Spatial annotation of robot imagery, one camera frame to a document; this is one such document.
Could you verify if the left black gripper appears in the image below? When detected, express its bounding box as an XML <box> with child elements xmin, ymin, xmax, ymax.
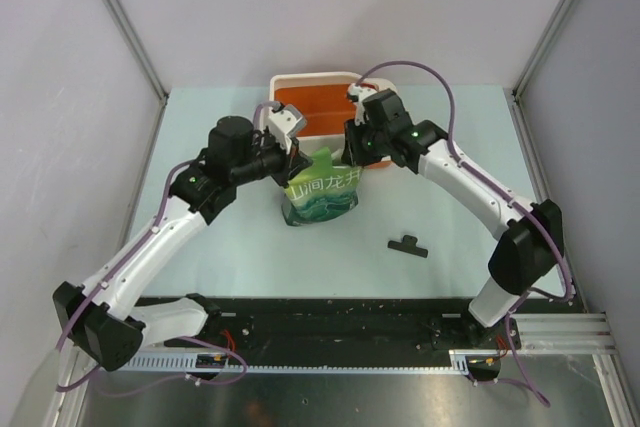
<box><xmin>230</xmin><ymin>128</ymin><xmax>312</xmax><ymax>188</ymax></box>

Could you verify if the green litter bag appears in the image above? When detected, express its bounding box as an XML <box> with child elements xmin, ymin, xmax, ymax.
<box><xmin>281</xmin><ymin>147</ymin><xmax>363</xmax><ymax>226</ymax></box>

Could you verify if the orange and cream litter box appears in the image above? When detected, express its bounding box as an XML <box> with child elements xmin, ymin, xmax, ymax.
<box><xmin>269</xmin><ymin>70</ymin><xmax>401</xmax><ymax>171</ymax></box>

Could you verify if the black bag clip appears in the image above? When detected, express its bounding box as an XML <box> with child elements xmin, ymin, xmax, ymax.
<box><xmin>387</xmin><ymin>235</ymin><xmax>429</xmax><ymax>258</ymax></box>

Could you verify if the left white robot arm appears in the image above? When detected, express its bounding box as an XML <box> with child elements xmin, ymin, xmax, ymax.
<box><xmin>53</xmin><ymin>108</ymin><xmax>311</xmax><ymax>371</ymax></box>

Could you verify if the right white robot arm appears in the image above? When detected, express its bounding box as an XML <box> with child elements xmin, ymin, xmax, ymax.
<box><xmin>342</xmin><ymin>84</ymin><xmax>564</xmax><ymax>348</ymax></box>

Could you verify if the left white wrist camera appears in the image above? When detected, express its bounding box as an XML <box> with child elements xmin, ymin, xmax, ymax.
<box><xmin>263</xmin><ymin>101</ymin><xmax>307</xmax><ymax>153</ymax></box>

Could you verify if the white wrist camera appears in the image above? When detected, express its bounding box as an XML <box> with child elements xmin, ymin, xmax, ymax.
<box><xmin>263</xmin><ymin>101</ymin><xmax>307</xmax><ymax>153</ymax></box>
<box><xmin>346</xmin><ymin>83</ymin><xmax>378</xmax><ymax>106</ymax></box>

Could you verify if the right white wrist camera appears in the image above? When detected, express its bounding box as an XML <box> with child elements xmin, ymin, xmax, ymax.
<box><xmin>346</xmin><ymin>83</ymin><xmax>378</xmax><ymax>106</ymax></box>

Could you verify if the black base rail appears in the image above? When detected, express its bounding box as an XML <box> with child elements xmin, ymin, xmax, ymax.
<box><xmin>134</xmin><ymin>296</ymin><xmax>501</xmax><ymax>368</ymax></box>

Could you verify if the white slotted cable duct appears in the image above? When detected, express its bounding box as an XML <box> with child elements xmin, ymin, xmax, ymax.
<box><xmin>120</xmin><ymin>350</ymin><xmax>501</xmax><ymax>376</ymax></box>

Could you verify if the left aluminium frame post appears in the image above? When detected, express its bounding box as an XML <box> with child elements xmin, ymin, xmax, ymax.
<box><xmin>102</xmin><ymin>0</ymin><xmax>168</xmax><ymax>105</ymax></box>

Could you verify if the aluminium frame post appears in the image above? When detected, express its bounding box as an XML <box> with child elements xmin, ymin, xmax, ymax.
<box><xmin>102</xmin><ymin>0</ymin><xmax>168</xmax><ymax>105</ymax></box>
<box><xmin>512</xmin><ymin>0</ymin><xmax>579</xmax><ymax>100</ymax></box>

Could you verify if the right aluminium frame post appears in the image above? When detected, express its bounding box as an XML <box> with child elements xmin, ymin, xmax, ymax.
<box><xmin>512</xmin><ymin>0</ymin><xmax>579</xmax><ymax>100</ymax></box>

